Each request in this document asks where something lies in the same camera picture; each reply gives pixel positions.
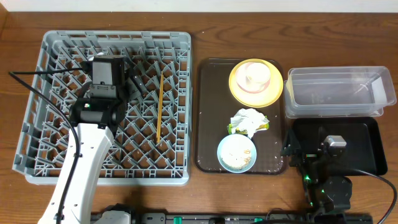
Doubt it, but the wooden chopstick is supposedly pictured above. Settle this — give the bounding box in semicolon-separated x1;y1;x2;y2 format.
157;72;164;128
156;72;164;144

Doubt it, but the dark brown serving tray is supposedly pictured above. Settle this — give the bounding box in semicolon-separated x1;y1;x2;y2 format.
194;58;288;175

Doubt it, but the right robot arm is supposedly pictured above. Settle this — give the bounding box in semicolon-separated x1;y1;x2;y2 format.
280;129;352;215

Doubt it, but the clear plastic waste bin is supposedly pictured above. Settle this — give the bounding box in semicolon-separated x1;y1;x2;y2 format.
284;66;397;119

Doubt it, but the yellow plate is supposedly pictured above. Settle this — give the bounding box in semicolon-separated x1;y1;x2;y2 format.
228;58;283;108

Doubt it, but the green yellow snack wrapper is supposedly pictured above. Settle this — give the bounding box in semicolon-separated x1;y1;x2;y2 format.
227;122;269;136

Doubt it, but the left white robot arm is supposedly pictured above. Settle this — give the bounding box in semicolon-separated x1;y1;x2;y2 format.
39;68;143;223

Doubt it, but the grey dishwasher rack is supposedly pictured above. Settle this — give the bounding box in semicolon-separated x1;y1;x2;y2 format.
12;30;193;185

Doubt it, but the light blue bowl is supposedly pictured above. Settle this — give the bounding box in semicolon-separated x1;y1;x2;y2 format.
217;134;257;174

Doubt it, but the pink bowl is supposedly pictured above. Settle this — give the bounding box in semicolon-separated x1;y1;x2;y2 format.
236;62;271;93

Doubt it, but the black waste tray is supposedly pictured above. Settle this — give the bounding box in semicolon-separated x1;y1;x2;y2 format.
292;117;388;176

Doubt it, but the food scraps rice pile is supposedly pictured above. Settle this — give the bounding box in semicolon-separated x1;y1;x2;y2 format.
219;137;252;170

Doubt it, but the cream white cup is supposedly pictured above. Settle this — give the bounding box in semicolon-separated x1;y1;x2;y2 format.
245;63;271;91

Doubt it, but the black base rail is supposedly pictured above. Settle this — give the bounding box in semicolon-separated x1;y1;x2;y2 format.
90;204;373;224

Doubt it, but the white paper napkin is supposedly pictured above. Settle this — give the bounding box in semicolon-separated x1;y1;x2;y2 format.
230;108;269;139

